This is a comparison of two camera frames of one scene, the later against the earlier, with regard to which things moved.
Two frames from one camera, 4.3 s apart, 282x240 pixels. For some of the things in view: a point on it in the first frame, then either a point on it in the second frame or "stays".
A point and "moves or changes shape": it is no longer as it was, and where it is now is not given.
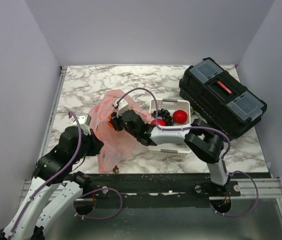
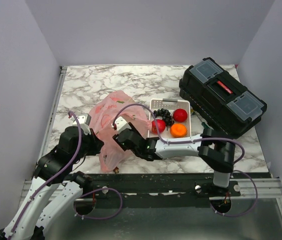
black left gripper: [97, 144] stays
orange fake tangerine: [110, 117] moves or changes shape
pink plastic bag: [118, 146] stays
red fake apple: [160, 122] stays
